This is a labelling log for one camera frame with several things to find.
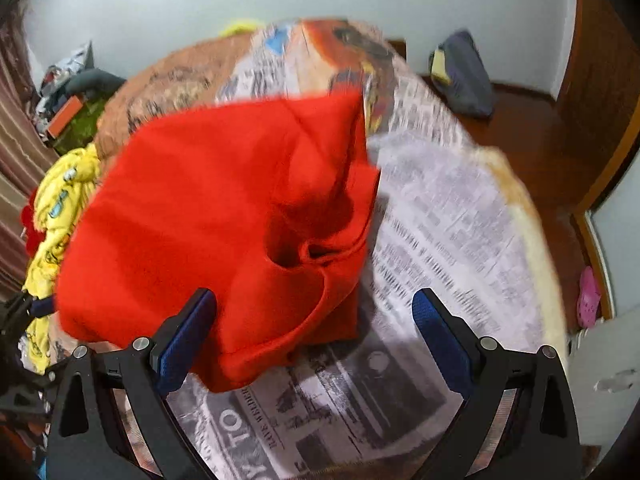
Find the grey cushion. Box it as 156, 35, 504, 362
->
65, 69, 126, 98

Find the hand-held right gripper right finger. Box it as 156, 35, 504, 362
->
400, 288, 583, 480

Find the white cabinet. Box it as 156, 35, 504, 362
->
567, 310, 640, 448

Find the yellow plush pillow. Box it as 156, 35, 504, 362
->
220, 19, 263, 37

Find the dark blue bag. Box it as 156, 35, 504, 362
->
437, 30, 495, 120

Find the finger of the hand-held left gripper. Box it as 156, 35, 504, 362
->
0, 292, 57, 341
0, 360, 65, 413

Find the wooden wardrobe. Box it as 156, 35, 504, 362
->
555, 0, 640, 161

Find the yellow printed cloth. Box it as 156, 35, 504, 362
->
22, 142, 103, 373

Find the dark red cloth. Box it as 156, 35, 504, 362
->
20, 187, 43, 256

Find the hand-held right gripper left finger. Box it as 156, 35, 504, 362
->
47, 287, 218, 480

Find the yellow cloth item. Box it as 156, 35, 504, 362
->
429, 47, 451, 83

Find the red garment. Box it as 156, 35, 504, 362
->
54, 89, 383, 395

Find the pile of printed bags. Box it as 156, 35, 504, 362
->
42, 42, 93, 96

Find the orange box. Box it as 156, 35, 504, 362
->
47, 96, 83, 138

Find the striped brown curtain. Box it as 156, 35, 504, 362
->
0, 5, 58, 301

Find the green container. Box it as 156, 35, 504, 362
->
52, 97, 108, 156

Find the printed blanket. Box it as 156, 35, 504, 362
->
95, 17, 568, 480

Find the pink clog shoe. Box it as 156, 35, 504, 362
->
576, 266, 601, 328

